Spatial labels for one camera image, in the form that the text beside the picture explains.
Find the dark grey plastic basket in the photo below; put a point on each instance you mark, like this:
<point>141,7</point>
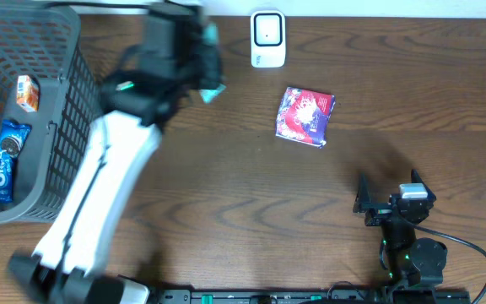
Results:
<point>44,44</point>

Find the orange small carton box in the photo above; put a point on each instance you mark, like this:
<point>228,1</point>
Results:
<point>27,93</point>

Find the blue Oreo packet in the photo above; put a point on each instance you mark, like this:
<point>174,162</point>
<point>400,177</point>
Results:
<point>12,138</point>

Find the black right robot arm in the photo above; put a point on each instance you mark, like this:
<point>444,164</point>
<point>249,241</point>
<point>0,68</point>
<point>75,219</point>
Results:
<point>413,262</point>

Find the purple red Carefree pack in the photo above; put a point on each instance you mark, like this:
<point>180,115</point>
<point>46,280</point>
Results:
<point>303,116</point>

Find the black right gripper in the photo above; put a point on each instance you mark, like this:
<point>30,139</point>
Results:
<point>386,212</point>

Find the mint green snack packet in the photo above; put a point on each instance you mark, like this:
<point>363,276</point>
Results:
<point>208,96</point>

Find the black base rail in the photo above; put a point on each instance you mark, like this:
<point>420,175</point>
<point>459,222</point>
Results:
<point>181,296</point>

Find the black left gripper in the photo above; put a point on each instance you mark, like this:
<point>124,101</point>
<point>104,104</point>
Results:
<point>208,68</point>

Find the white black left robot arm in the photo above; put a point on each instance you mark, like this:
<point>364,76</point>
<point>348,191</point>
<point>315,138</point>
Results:
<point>68,264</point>

